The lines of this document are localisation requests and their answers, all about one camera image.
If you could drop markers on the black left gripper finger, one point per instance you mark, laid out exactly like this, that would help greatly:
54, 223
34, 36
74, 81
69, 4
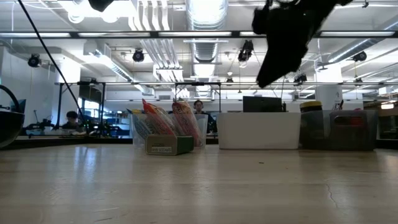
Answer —
100, 4

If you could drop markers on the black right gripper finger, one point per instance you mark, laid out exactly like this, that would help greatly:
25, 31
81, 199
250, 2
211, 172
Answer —
280, 62

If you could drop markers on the orange Maruchan ramen packet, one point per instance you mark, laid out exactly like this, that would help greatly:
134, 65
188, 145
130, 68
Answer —
188, 121

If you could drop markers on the red ramen packet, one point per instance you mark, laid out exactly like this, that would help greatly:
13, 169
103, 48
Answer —
158, 119

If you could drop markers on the green pepper tin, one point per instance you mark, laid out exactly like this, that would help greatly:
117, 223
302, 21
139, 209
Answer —
169, 144

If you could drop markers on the red and black bowl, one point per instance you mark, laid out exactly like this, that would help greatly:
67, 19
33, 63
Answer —
9, 127

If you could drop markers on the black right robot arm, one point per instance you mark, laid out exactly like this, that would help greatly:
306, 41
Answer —
342, 2

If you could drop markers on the black ceiling spot lamp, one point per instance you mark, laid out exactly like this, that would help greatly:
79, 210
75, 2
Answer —
245, 51
360, 56
300, 78
33, 60
138, 56

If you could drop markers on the black monitor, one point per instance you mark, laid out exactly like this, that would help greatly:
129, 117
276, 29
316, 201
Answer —
261, 105

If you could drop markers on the white pillar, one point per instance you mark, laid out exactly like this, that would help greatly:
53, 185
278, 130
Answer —
328, 93

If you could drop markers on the white plastic bin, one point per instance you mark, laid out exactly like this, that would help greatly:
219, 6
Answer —
258, 130

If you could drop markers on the grey plastic bin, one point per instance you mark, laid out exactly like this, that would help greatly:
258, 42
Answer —
320, 137

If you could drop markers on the person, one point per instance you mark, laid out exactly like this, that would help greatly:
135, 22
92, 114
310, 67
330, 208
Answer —
72, 119
199, 105

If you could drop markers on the clear plastic bin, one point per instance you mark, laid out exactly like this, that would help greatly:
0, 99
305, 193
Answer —
203, 124

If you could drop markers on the ceiling light panel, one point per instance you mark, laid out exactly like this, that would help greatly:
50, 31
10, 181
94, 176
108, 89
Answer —
387, 106

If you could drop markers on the blue screen monitor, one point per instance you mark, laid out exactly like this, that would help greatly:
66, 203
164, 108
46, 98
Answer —
22, 104

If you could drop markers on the black aluminium rig frame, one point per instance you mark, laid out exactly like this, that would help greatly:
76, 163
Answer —
74, 35

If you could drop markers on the slanted silver duct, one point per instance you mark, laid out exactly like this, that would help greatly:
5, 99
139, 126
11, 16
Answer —
357, 48

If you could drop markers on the black background test frame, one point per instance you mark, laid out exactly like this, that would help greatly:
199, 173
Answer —
197, 83
93, 83

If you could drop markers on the round silver ceiling duct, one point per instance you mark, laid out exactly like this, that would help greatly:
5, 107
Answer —
205, 21

